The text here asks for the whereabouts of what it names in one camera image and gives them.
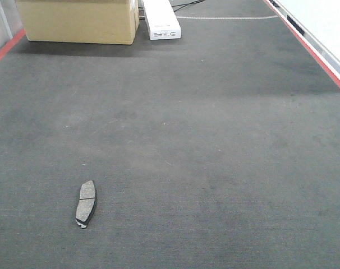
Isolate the white long box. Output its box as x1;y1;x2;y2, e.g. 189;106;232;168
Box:
142;0;181;40

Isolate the red white conveyor side rail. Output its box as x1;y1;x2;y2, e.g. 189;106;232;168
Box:
265;1;340;88

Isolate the brake pad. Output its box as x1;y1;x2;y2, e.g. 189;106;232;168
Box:
75;180;97;229

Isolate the cardboard box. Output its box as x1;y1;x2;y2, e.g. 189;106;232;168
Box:
16;0;139;45

